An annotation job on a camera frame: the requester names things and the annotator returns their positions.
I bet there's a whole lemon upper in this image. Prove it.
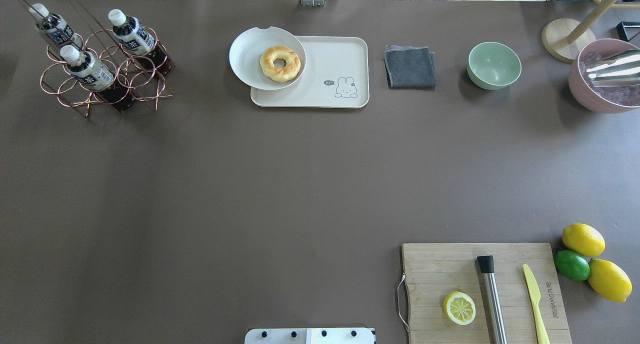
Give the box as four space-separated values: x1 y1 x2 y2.
562 223 606 257

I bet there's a tea bottle front rack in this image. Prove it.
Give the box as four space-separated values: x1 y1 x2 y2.
60 46 134 112

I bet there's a wooden stand with base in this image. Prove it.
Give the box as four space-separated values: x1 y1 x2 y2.
541 0 639 64

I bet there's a pink ice bowl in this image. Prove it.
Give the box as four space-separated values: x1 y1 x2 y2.
567 39 639 113

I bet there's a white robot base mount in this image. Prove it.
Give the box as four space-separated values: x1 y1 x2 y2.
244 326 377 343

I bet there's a copper wire bottle rack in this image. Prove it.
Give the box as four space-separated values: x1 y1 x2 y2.
18 0 174 117

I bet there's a tea bottle rear left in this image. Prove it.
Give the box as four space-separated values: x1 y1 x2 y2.
29 4 84 50

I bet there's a green lime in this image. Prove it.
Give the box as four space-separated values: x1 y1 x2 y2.
554 250 591 281

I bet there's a halved lemon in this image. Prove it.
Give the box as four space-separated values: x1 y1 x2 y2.
442 291 476 325

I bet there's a whole lemon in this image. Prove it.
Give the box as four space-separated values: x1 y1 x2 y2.
587 259 633 303
562 223 606 257

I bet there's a wooden cutting board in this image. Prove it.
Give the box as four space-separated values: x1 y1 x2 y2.
402 243 572 343

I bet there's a steel muddler black tip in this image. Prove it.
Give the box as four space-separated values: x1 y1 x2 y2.
477 255 508 343

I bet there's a tea bottle white cap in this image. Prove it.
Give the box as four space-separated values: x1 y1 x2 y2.
108 9 173 77

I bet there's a glazed ring donut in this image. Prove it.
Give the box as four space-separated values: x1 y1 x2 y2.
259 46 302 83

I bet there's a yellow plastic knife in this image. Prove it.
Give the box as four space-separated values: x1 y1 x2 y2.
522 264 550 344

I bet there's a folded grey cloth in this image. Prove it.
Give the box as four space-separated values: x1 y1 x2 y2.
383 45 437 89

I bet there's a cream rectangular tray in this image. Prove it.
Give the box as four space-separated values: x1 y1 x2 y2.
250 36 370 109

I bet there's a green bowl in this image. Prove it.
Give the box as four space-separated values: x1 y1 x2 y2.
466 42 522 90

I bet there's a white round plate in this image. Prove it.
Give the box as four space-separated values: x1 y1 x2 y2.
229 27 307 91

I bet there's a whole lemon lower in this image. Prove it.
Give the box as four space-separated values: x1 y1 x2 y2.
587 259 633 303

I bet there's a metal ice scoop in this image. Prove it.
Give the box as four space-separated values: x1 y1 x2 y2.
585 49 640 88

